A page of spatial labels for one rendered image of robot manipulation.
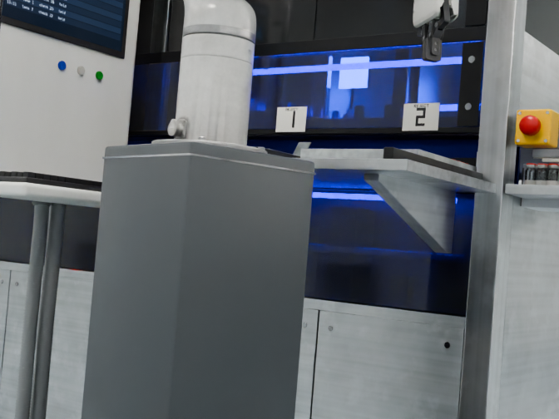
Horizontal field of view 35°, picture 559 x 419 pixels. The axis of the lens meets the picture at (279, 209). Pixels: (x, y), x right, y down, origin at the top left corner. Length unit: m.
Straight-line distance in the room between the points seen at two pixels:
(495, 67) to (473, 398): 0.68
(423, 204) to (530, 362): 0.51
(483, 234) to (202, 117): 0.71
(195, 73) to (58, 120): 0.84
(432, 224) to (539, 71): 0.46
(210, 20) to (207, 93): 0.12
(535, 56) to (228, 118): 0.84
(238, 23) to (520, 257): 0.86
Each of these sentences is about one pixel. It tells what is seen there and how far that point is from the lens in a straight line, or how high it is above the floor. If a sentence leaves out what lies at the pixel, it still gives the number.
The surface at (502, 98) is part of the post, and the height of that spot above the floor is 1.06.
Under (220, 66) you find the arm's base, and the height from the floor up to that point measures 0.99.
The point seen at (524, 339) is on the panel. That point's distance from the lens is 2.02.
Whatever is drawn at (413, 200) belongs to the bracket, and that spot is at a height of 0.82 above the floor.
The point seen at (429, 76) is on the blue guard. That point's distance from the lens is 1.94.
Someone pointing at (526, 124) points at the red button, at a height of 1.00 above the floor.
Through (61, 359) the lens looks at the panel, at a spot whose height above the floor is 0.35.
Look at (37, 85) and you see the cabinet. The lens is 2.17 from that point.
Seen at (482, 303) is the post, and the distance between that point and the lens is 1.84.
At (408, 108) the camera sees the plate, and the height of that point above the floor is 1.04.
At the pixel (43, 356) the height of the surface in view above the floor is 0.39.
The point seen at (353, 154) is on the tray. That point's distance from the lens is 1.70.
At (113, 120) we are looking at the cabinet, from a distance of 2.32.
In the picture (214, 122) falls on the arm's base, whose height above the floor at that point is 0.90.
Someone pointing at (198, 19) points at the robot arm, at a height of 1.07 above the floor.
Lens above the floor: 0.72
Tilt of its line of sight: 2 degrees up
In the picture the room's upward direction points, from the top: 5 degrees clockwise
